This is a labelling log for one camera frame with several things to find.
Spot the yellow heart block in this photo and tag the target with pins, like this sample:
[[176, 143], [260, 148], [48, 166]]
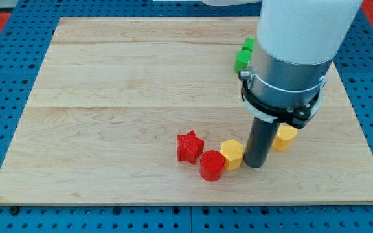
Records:
[[284, 137]]

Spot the light wooden board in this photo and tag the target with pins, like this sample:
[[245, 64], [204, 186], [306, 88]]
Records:
[[112, 94]]

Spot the green round block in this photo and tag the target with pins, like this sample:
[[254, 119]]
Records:
[[242, 60]]

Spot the red cylinder block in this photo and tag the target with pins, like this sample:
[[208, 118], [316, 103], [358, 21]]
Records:
[[211, 165]]

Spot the red star block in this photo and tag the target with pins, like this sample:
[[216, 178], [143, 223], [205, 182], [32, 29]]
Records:
[[189, 147]]

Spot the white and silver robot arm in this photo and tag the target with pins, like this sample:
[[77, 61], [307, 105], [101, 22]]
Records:
[[296, 41]]

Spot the yellow hexagon block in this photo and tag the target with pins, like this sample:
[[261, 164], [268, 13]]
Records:
[[232, 150]]

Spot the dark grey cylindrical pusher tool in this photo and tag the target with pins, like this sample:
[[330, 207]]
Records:
[[260, 139]]

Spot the green cube block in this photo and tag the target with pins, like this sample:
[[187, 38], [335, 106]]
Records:
[[248, 44]]

